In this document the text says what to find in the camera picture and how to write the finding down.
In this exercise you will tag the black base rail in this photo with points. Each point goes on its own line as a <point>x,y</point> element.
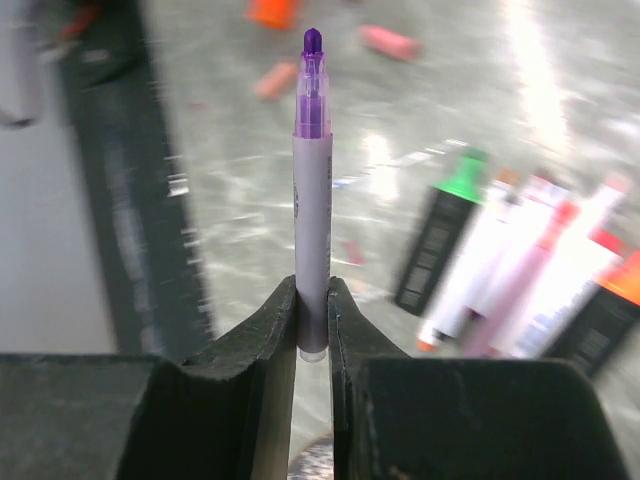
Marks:
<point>137,189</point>

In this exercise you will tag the speckled grey plate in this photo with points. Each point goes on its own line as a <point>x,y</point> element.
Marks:
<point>315,461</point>

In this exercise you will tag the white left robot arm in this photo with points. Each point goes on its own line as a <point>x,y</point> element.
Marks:
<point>25,48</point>

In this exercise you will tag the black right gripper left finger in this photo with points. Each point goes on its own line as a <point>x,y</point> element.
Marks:
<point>238,396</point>

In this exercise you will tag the green and black highlighter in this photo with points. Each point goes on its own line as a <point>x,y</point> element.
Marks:
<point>450,205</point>

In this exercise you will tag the salmon pen cap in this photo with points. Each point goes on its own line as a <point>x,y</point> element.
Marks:
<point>276,81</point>

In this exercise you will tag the pink pen cap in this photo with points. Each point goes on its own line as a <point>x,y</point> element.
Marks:
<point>389,43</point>

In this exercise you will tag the pink pen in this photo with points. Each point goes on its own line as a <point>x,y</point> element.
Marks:
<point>514,284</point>

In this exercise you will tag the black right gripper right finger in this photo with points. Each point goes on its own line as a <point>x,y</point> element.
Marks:
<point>354,345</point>

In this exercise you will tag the orange highlighter cap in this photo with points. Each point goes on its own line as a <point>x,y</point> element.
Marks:
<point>274,14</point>

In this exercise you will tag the orange and black highlighter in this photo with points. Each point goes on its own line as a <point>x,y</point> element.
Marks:
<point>603,323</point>

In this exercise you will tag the salmon capped white marker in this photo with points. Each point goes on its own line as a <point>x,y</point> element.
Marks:
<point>447,307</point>

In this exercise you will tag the pink capped white marker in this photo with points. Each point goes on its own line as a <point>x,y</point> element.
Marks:
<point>594,214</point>

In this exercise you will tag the red capped marker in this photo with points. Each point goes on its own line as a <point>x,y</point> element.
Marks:
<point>565,285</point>

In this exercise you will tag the purple pen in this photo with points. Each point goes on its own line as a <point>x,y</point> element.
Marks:
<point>312,151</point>

